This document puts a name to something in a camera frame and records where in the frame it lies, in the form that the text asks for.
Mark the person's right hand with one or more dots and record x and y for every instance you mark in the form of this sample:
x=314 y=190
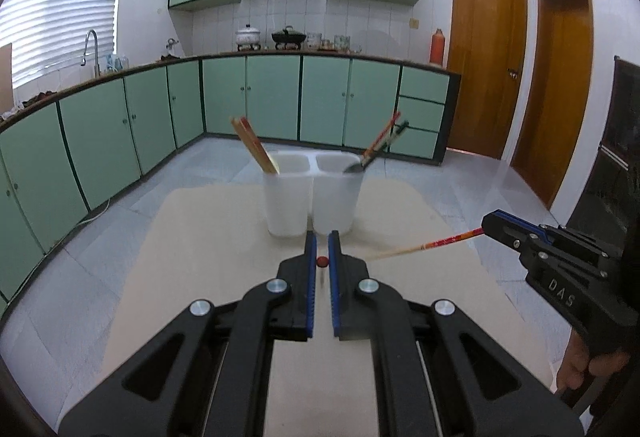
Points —
x=575 y=364

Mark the glass jar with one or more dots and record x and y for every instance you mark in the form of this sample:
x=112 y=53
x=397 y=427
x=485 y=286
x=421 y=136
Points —
x=314 y=41
x=342 y=43

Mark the black wok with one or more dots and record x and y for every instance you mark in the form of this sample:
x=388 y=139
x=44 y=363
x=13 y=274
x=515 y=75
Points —
x=288 y=38

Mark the white cooking pot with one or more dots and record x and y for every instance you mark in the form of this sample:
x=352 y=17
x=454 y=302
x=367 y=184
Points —
x=248 y=37

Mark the plain wooden chopstick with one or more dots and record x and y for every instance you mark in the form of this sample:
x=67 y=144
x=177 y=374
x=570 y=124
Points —
x=252 y=152
x=255 y=149

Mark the plain wooden door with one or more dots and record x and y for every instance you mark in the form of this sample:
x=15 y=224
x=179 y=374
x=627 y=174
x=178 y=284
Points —
x=555 y=92

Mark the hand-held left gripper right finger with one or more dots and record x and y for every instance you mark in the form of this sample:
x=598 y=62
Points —
x=336 y=287

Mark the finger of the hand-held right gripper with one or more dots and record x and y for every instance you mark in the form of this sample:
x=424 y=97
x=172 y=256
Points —
x=575 y=244
x=502 y=229

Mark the white two-compartment utensil holder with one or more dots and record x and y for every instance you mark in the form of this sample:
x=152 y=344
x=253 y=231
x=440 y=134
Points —
x=312 y=197

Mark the steel kitchen faucet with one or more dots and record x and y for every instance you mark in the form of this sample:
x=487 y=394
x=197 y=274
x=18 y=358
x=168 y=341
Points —
x=95 y=52

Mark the bottles beside sink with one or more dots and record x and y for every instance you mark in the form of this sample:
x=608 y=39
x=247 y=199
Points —
x=117 y=62

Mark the wooden chopstick red patterned end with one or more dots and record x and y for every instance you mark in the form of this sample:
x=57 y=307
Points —
x=322 y=261
x=382 y=137
x=260 y=144
x=430 y=244

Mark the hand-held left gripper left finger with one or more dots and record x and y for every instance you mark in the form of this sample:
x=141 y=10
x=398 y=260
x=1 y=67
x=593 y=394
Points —
x=310 y=287

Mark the white window blind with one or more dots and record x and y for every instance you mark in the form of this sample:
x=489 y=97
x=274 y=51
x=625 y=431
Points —
x=60 y=2

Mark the red thermos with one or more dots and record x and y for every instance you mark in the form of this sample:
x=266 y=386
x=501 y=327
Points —
x=437 y=48

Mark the green base cabinets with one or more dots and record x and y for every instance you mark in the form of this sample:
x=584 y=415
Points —
x=275 y=97

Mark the cardboard sheet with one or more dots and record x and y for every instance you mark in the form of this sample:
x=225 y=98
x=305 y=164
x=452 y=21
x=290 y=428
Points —
x=6 y=82

